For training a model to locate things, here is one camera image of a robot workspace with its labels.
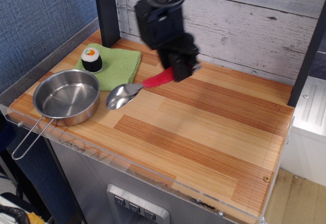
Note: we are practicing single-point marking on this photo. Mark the black left vertical post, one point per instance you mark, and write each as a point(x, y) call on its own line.
point(108, 22)

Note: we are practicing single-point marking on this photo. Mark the red handled metal spoon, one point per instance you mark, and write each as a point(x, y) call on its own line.
point(123, 94)

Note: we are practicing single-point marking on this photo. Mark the steel dispenser button panel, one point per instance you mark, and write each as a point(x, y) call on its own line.
point(130, 208)

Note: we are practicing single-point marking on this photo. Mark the white ribbed appliance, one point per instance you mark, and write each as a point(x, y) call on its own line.
point(304, 151)

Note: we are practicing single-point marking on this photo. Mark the stainless steel pan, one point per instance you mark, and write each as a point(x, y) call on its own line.
point(64, 99)

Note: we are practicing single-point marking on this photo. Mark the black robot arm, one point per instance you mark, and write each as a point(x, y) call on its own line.
point(161, 28)

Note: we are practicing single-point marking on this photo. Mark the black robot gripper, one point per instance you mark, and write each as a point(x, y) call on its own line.
point(161, 27)

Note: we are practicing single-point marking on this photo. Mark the clear acrylic table guard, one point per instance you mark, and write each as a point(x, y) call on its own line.
point(224, 168)

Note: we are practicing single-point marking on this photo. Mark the plush sushi roll toy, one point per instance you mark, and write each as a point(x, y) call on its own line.
point(91, 60)

